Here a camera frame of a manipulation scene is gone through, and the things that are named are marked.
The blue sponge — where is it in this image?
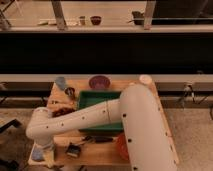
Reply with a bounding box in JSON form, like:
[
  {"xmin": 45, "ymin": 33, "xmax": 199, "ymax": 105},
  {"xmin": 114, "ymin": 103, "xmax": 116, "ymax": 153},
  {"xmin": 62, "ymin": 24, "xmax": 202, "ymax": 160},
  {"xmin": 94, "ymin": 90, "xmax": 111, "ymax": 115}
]
[{"xmin": 31, "ymin": 148, "xmax": 44, "ymax": 162}]

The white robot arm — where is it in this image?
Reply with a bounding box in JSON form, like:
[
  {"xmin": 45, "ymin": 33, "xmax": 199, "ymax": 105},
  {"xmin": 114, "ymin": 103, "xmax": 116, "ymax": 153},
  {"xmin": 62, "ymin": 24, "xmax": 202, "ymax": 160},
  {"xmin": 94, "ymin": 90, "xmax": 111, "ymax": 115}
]
[{"xmin": 26, "ymin": 84, "xmax": 177, "ymax": 171}]

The small metal cup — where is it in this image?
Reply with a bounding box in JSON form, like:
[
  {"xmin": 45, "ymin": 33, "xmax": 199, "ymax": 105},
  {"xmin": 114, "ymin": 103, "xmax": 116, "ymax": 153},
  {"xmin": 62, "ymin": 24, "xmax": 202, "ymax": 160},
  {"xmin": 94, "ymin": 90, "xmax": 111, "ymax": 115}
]
[{"xmin": 65, "ymin": 87, "xmax": 75, "ymax": 100}]

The blue plastic cup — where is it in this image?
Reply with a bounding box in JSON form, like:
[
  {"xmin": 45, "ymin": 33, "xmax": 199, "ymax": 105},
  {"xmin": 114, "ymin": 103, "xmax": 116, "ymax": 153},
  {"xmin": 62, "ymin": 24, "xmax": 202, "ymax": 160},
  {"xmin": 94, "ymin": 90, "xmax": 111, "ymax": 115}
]
[{"xmin": 55, "ymin": 77, "xmax": 67, "ymax": 91}]

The green plastic tray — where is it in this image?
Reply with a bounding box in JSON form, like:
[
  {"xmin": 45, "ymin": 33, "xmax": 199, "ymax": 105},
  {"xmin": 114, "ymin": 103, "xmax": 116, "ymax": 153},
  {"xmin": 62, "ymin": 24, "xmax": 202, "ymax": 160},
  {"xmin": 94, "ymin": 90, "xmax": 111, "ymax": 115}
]
[{"xmin": 77, "ymin": 91, "xmax": 123, "ymax": 132}]

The orange plastic bowl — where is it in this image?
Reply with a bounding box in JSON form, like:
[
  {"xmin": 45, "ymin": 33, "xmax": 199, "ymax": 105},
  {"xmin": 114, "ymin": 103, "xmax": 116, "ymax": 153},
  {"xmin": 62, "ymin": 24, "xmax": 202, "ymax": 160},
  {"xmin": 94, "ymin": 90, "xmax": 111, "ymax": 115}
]
[{"xmin": 116, "ymin": 133, "xmax": 129, "ymax": 161}]

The white lidded container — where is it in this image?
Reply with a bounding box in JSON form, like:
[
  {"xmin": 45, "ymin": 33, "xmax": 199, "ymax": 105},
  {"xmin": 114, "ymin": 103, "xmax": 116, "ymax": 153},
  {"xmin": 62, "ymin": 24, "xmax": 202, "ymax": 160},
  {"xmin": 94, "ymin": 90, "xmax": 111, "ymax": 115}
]
[{"xmin": 139, "ymin": 75, "xmax": 152, "ymax": 85}]

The small background jar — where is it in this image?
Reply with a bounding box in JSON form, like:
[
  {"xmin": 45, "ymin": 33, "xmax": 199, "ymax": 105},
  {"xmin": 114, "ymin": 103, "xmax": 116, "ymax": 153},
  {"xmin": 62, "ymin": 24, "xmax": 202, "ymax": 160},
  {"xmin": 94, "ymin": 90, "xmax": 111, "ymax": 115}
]
[{"xmin": 79, "ymin": 16, "xmax": 86, "ymax": 26}]

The dark red background bowl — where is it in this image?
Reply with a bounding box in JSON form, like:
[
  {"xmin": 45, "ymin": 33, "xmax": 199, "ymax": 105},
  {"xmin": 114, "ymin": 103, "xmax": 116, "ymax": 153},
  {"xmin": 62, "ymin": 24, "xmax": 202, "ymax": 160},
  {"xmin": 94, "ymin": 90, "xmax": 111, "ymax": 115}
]
[{"xmin": 90, "ymin": 16, "xmax": 102, "ymax": 25}]

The dark background pot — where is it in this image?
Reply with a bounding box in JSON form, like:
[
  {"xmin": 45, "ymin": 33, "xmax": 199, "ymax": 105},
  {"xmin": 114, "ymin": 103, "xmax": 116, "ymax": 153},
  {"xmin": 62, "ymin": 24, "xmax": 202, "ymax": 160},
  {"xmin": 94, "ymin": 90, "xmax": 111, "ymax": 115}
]
[{"xmin": 132, "ymin": 11, "xmax": 144, "ymax": 25}]

